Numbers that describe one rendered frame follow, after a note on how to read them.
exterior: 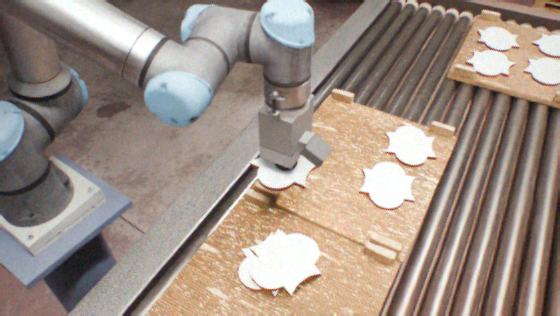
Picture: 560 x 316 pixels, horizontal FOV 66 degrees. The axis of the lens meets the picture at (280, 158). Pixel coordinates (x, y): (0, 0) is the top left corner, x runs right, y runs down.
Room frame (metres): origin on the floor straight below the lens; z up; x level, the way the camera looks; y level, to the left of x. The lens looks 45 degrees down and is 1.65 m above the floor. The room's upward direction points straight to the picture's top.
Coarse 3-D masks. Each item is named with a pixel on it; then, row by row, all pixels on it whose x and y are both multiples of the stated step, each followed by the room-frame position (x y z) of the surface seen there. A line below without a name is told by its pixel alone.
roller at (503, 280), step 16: (544, 112) 0.92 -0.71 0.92; (528, 128) 0.86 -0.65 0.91; (544, 128) 0.86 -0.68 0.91; (528, 144) 0.79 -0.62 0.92; (528, 160) 0.73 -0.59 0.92; (528, 176) 0.68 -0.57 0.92; (512, 192) 0.65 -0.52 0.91; (528, 192) 0.63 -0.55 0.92; (512, 208) 0.59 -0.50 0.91; (528, 208) 0.59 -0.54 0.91; (512, 224) 0.55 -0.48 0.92; (512, 240) 0.51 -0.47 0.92; (496, 256) 0.48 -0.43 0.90; (512, 256) 0.47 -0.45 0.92; (496, 272) 0.44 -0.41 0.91; (512, 272) 0.43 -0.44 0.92; (496, 288) 0.40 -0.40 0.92; (512, 288) 0.40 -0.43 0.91; (496, 304) 0.37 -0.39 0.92
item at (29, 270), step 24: (72, 168) 0.75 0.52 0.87; (96, 216) 0.60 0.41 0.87; (0, 240) 0.54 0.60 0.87; (72, 240) 0.54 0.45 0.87; (96, 240) 0.62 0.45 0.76; (24, 264) 0.48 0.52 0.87; (48, 264) 0.48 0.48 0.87; (72, 264) 0.55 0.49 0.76; (96, 264) 0.58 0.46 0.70; (72, 288) 0.54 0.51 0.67
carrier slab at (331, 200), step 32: (320, 128) 0.83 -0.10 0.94; (352, 128) 0.83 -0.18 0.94; (384, 128) 0.83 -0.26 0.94; (352, 160) 0.72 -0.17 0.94; (384, 160) 0.72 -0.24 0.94; (288, 192) 0.62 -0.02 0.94; (320, 192) 0.62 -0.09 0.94; (352, 192) 0.62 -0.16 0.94; (416, 192) 0.62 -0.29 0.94; (320, 224) 0.53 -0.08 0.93; (352, 224) 0.53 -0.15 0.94; (384, 224) 0.53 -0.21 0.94; (416, 224) 0.53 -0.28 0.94
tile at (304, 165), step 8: (256, 160) 0.58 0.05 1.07; (264, 160) 0.58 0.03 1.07; (304, 160) 0.58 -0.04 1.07; (256, 168) 0.57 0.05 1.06; (264, 168) 0.56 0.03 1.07; (272, 168) 0.56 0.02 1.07; (296, 168) 0.56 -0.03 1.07; (304, 168) 0.56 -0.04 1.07; (312, 168) 0.56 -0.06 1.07; (264, 176) 0.54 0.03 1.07; (272, 176) 0.54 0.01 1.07; (280, 176) 0.54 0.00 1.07; (288, 176) 0.54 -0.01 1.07; (296, 176) 0.54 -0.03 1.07; (304, 176) 0.54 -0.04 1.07; (264, 184) 0.52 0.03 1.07; (272, 184) 0.52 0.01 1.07; (280, 184) 0.52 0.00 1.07; (288, 184) 0.52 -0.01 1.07; (296, 184) 0.52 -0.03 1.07; (304, 184) 0.52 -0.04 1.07
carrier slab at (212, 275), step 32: (224, 224) 0.53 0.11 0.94; (256, 224) 0.53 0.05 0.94; (288, 224) 0.53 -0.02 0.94; (224, 256) 0.46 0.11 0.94; (320, 256) 0.46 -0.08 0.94; (352, 256) 0.46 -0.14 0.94; (192, 288) 0.39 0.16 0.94; (224, 288) 0.39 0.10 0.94; (320, 288) 0.39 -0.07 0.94; (352, 288) 0.39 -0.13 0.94; (384, 288) 0.39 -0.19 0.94
